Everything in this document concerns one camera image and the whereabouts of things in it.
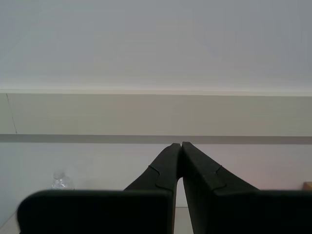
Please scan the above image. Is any clear plastic water bottle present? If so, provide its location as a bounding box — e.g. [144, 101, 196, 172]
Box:
[51, 171, 75, 191]

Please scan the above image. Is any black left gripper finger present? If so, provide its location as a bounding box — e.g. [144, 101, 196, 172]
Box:
[17, 142, 182, 234]
[181, 141, 312, 234]

